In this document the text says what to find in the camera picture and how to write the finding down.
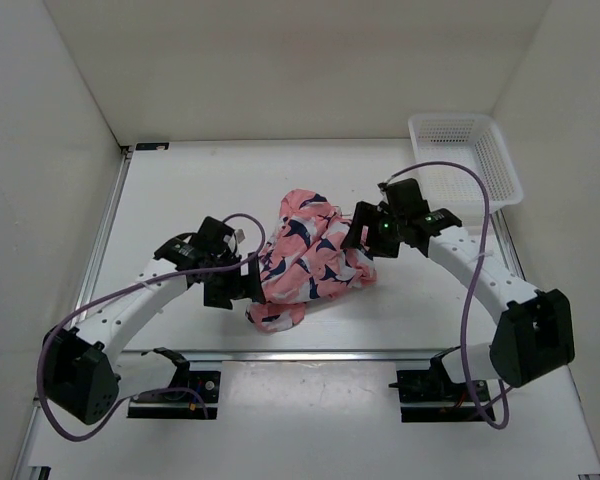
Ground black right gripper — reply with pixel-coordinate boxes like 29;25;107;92
340;201;405;259

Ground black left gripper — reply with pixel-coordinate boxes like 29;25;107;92
204;252;265;309

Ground pink shark print shorts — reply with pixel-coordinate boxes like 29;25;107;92
245;189;377;334

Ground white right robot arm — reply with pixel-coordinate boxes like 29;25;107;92
343;202;575;400

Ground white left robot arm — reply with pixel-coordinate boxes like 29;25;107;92
42;237;264;425

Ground white perforated plastic basket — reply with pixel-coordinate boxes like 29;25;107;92
408;113;524;219

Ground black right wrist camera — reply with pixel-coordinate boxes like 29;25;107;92
378;178;430;220

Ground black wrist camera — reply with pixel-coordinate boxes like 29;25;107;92
378;178;430;220
191;216;238;256

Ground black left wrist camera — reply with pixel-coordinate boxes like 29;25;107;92
191;216;238;256

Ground aluminium table edge rail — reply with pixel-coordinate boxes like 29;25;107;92
119;348;461;365

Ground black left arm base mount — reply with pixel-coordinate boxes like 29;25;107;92
127;348;221;420

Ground black corner bracket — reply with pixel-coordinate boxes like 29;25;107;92
135;142;170;151

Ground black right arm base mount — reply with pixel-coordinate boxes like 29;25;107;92
388;349;484;423

